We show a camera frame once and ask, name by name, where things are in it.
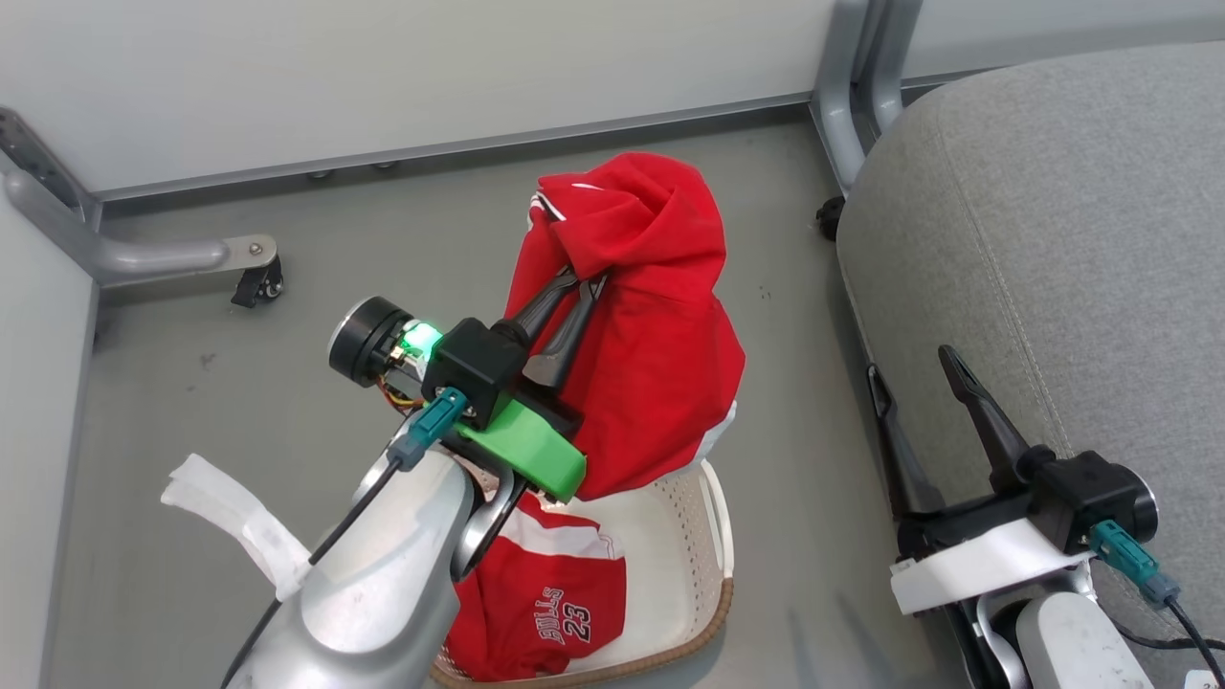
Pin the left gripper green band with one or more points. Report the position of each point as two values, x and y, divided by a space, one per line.
522 450

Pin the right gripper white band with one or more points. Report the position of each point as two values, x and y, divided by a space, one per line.
976 569

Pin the red jersey white trim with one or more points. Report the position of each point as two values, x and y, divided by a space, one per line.
651 364

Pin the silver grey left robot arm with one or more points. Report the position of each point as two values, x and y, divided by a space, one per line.
383 593

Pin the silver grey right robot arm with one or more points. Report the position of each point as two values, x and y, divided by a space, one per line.
1072 641

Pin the white perforated laundry basket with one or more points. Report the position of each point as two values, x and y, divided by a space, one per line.
660 574

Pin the grey fabric sofa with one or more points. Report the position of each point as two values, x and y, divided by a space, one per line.
1081 239

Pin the black round caster wheel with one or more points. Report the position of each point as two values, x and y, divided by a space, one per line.
831 218

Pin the black caster wheel on leg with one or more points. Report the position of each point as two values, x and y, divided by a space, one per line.
260 285

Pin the red garment Bulls 23 print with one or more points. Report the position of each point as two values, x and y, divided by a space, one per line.
536 622

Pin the white tape strip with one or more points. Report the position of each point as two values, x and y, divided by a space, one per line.
239 517

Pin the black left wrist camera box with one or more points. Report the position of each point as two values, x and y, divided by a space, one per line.
474 364

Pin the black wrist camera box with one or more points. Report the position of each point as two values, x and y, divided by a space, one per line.
474 364
1081 498

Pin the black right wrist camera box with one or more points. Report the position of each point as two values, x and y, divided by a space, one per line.
1081 498

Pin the grey double partition post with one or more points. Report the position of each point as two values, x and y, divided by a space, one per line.
847 105

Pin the grey partition post with leg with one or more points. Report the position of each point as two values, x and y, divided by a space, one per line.
124 254

